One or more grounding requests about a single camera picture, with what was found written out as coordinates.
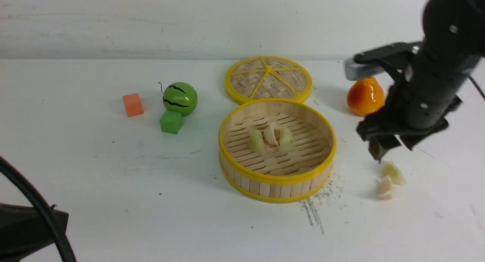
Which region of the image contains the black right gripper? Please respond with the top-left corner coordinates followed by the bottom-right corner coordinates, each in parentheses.
top-left (355, 41), bottom-right (482, 162)

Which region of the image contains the greenish dumpling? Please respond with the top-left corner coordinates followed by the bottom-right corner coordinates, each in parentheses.
top-left (247, 129), bottom-right (265, 154)
top-left (382, 161), bottom-right (407, 186)
top-left (279, 127), bottom-right (295, 152)

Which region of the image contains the white dumpling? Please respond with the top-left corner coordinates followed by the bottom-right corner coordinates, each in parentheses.
top-left (376, 176), bottom-right (396, 200)
top-left (263, 123), bottom-right (279, 146)

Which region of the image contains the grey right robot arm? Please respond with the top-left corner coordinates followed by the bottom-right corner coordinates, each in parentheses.
top-left (344, 0), bottom-right (485, 161)

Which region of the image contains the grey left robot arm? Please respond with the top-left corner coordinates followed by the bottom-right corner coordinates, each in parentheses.
top-left (0, 203), bottom-right (55, 262)

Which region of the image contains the bamboo steamer tray yellow rim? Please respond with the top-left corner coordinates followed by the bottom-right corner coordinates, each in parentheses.
top-left (218, 99), bottom-right (337, 203)

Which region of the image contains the woven bamboo steamer lid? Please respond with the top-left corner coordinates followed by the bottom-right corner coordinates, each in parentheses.
top-left (224, 56), bottom-right (313, 104)

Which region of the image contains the orange toy pear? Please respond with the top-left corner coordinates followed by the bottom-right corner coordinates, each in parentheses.
top-left (347, 77), bottom-right (385, 117)

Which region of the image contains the green toy watermelon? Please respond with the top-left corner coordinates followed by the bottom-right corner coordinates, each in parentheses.
top-left (159, 81), bottom-right (199, 117)

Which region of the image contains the green foam cube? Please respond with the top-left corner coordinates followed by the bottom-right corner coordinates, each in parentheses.
top-left (159, 110), bottom-right (183, 134)

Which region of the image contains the orange foam cube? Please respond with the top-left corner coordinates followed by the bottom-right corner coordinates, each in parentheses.
top-left (122, 93), bottom-right (144, 117)

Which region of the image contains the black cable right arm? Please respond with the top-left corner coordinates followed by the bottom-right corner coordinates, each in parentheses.
top-left (467, 75), bottom-right (485, 101)

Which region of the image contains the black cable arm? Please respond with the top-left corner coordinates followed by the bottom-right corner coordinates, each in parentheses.
top-left (467, 75), bottom-right (485, 101)
top-left (0, 156), bottom-right (77, 262)

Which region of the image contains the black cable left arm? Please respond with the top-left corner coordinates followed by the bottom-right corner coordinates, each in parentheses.
top-left (0, 156), bottom-right (77, 262)

